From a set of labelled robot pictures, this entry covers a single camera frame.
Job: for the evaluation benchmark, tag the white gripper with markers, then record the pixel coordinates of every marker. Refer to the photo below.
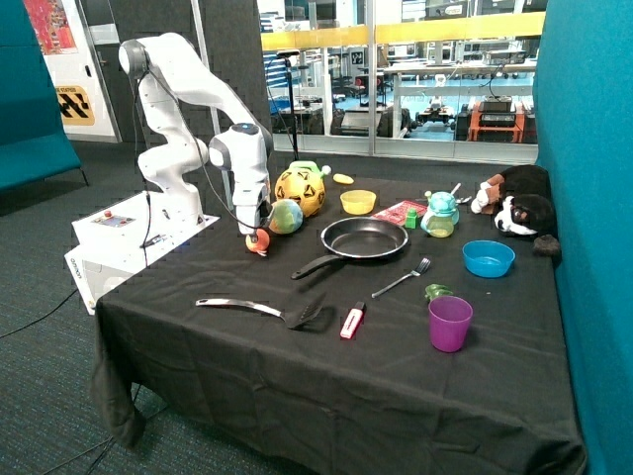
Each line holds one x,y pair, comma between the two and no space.
253,208

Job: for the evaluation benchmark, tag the yellow black soccer ball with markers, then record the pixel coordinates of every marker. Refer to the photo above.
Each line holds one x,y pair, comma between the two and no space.
304,187

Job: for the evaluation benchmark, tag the small orange yellow ball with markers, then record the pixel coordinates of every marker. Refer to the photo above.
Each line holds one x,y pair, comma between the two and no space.
258,243

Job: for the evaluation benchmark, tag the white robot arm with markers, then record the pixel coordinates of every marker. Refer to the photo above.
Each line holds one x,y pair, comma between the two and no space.
168,72

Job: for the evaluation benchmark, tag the pastel plush ball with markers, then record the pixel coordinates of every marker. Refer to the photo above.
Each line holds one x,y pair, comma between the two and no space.
287,217

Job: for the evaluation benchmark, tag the green toy watering can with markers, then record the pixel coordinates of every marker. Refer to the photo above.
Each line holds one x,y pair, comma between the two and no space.
312,167

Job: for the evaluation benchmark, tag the yellow toy lemon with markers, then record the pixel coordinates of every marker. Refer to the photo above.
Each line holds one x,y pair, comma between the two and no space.
342,179

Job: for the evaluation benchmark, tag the yellow plastic bowl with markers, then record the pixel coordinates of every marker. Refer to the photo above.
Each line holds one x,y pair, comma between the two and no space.
358,202

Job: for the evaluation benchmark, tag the black frying pan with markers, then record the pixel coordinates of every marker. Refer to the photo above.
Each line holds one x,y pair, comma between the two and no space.
356,238

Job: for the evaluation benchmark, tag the black slotted spatula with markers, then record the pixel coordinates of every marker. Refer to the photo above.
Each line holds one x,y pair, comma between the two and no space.
293,319

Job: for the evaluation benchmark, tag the red patterned card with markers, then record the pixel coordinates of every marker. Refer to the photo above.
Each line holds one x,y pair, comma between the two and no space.
398,213

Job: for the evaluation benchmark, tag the white robot control box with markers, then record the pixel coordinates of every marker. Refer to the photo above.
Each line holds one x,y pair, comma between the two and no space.
120,241

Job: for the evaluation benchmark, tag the green building block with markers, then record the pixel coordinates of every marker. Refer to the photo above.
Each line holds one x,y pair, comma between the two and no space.
411,219

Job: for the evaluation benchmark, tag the silver fork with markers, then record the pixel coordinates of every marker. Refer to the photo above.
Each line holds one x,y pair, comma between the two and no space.
421,268

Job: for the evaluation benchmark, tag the teal baby sippy cup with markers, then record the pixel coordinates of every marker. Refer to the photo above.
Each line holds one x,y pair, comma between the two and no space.
441,216

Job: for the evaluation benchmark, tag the black tablecloth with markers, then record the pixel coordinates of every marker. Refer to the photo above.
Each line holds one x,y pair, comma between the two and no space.
384,402

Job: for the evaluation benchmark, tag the yellow black sign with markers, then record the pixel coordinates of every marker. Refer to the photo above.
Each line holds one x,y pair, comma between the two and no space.
74,105

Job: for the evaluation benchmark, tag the green toy pepper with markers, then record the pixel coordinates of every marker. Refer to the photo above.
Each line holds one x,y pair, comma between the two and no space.
434,291

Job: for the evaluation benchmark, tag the teal sofa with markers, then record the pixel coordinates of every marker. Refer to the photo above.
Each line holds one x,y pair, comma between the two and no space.
34,145

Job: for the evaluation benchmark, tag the purple plastic cup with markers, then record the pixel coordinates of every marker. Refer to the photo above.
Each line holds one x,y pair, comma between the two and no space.
449,321

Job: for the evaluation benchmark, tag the blue plastic bowl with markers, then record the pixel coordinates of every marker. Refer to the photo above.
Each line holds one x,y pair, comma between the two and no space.
487,258

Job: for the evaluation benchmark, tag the red poster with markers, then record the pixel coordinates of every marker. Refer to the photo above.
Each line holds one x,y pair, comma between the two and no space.
51,26

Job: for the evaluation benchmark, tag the plush dog toy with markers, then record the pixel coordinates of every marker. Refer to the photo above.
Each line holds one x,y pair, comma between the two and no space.
520,201

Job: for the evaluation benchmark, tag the teal partition wall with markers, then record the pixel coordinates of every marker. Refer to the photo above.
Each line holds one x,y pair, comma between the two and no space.
583,98

